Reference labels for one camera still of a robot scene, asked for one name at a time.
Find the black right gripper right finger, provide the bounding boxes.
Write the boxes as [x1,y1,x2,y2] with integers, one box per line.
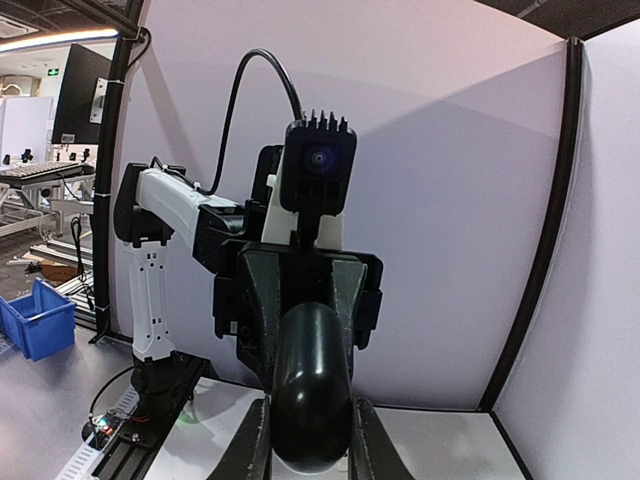
[349,397,414,480]

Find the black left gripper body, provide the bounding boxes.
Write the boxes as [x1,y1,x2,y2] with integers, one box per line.
[212,145,383,392]

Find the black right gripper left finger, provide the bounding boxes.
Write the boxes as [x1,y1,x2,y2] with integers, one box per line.
[207,397,272,480]

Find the black earbud charging case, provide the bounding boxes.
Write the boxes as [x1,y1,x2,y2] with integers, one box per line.
[270,302,352,475]

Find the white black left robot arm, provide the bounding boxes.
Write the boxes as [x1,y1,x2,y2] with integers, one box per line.
[114,140,382,403]

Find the small green circuit board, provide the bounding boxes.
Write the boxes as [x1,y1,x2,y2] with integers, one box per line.
[81,408,126,440]

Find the blue plastic bin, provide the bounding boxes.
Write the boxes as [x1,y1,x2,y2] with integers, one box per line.
[1,279,76,362]

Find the black monitor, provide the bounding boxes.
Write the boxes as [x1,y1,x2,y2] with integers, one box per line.
[51,44,111,145]

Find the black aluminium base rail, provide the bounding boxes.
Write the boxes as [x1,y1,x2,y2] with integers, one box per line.
[94,352,215,479]

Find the black left camera cable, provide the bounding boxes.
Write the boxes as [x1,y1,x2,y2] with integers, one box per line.
[152,48,306,194]

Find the white slotted cable duct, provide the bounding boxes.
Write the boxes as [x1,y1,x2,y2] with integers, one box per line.
[55,387,139,480]

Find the black left frame post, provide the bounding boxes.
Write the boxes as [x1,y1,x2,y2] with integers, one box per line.
[88,0,151,346]

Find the black frame post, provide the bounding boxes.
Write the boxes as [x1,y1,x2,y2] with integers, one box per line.
[478,37,586,412]
[88,0,151,346]

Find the black right frame post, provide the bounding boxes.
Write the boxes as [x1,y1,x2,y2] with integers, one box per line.
[478,37,586,412]

